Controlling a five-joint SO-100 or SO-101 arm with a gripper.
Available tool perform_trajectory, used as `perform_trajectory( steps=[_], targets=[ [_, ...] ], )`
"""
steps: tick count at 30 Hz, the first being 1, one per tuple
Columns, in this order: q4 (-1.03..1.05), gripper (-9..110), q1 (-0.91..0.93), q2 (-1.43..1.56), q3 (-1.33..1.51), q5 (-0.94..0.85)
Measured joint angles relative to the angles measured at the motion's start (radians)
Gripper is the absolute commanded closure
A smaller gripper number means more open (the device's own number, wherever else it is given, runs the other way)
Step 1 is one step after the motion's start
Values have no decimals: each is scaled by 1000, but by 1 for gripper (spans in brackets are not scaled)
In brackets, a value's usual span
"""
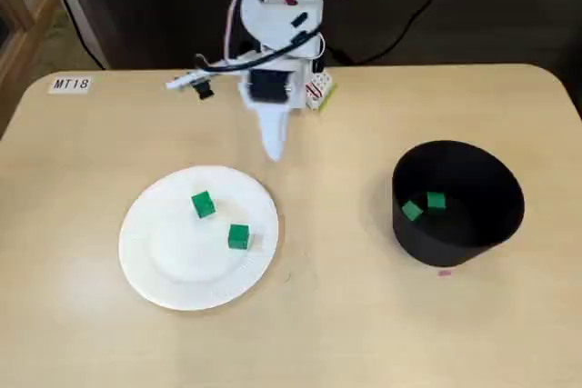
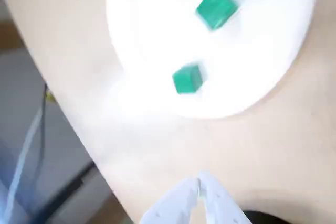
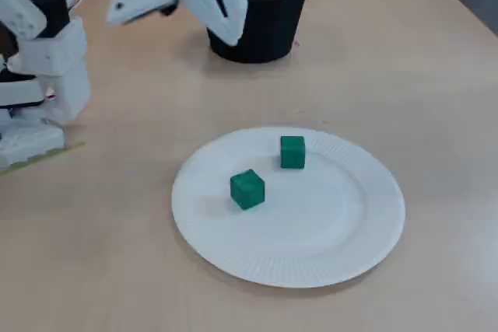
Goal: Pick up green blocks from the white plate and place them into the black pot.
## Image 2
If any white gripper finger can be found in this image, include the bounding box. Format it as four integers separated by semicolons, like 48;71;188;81
198;170;250;224
139;176;200;224

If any green cube block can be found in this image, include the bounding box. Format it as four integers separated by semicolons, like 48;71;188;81
172;62;207;95
194;0;240;33

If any black round pot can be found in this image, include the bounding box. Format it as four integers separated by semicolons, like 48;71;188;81
243;209;292;224

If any white paper plate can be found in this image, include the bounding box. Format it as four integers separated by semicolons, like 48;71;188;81
106;0;321;119

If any black tripod pole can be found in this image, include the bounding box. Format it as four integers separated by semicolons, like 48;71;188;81
26;161;97;217

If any yellow cable tag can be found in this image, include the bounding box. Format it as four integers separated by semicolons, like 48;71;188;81
45;87;56;103

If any wooden partition frame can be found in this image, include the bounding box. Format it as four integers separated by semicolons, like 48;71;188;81
0;22;27;50

